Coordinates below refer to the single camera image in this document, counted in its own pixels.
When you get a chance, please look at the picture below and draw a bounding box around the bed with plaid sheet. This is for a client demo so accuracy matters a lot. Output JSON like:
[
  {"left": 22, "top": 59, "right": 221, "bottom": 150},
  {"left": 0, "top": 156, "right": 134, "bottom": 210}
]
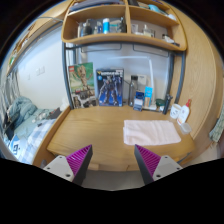
[{"left": 0, "top": 96, "right": 66, "bottom": 165}]

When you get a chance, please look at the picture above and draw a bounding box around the white mug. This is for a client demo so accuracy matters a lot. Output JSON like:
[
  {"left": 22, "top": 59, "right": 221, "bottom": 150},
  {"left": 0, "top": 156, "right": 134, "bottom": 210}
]
[{"left": 169, "top": 103, "right": 183, "bottom": 120}]

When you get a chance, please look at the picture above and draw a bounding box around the pale pink towel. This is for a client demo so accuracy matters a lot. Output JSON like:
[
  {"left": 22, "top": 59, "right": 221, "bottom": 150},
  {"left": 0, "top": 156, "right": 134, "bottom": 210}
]
[{"left": 122, "top": 119, "right": 183, "bottom": 147}]

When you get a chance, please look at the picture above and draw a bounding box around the blue robot model kit box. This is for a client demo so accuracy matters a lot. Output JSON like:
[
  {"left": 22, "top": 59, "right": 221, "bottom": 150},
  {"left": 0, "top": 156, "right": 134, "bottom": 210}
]
[{"left": 95, "top": 68, "right": 125, "bottom": 108}]

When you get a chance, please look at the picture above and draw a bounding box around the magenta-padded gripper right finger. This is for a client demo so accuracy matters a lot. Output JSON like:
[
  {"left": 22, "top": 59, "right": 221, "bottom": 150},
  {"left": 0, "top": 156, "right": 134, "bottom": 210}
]
[{"left": 134, "top": 144, "right": 183, "bottom": 185}]

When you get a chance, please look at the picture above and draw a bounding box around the small blue box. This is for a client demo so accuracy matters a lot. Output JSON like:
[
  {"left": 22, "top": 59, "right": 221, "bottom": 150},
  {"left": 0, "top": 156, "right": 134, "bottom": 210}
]
[{"left": 133, "top": 91, "right": 146, "bottom": 112}]

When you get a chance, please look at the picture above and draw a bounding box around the small clear plastic container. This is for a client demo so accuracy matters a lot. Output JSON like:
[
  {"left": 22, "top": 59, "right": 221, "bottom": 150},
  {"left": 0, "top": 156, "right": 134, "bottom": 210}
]
[{"left": 179, "top": 122, "right": 193, "bottom": 135}]

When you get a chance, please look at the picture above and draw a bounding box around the white carton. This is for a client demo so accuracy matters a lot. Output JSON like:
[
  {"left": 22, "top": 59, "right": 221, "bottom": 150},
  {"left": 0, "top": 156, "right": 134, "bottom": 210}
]
[{"left": 137, "top": 74, "right": 148, "bottom": 93}]

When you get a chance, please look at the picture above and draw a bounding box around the white lotion bottle red cap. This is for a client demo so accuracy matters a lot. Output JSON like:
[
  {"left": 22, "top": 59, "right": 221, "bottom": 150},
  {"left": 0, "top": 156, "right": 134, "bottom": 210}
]
[{"left": 176, "top": 98, "right": 193, "bottom": 126}]

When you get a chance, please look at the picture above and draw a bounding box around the dark green round dish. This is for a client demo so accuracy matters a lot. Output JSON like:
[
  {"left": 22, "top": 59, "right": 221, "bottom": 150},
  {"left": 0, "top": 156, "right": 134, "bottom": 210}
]
[{"left": 155, "top": 98, "right": 166, "bottom": 108}]

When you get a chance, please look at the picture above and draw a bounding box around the green tree figure toy box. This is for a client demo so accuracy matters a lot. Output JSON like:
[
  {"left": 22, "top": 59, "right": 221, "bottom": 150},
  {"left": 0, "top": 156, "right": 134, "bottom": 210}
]
[{"left": 68, "top": 62, "right": 98, "bottom": 109}]

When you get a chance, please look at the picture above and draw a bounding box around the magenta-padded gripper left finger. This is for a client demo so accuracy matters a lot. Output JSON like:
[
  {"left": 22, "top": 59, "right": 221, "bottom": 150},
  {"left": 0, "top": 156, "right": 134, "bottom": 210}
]
[{"left": 43, "top": 144, "right": 94, "bottom": 186}]

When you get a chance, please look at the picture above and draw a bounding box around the light blue and orange package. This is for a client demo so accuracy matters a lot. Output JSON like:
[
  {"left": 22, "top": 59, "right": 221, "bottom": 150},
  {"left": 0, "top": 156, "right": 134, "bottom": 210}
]
[{"left": 143, "top": 86, "right": 154, "bottom": 108}]

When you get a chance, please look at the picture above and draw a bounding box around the green checked cloth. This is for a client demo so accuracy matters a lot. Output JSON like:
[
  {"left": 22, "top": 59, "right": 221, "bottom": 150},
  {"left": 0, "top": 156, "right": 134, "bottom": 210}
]
[{"left": 209, "top": 106, "right": 224, "bottom": 143}]

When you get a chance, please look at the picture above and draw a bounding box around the white wall switch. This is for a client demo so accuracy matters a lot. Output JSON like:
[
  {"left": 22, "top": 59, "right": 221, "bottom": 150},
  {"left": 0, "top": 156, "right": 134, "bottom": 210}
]
[{"left": 35, "top": 66, "right": 46, "bottom": 76}]

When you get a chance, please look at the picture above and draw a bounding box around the wooden shelf unit with items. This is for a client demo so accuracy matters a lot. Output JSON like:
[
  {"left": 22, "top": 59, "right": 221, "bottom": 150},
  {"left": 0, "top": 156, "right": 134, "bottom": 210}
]
[{"left": 61, "top": 0, "right": 188, "bottom": 52}]

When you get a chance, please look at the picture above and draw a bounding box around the grey metal shelf frame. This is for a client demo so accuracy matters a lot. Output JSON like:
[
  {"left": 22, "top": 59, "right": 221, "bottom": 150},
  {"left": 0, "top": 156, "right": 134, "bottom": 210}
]
[{"left": 61, "top": 41, "right": 187, "bottom": 108}]

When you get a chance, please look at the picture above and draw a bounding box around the white desk lamp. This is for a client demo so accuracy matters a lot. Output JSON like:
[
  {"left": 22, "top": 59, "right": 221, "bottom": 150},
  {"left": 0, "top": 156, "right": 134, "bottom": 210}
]
[{"left": 114, "top": 54, "right": 164, "bottom": 113}]

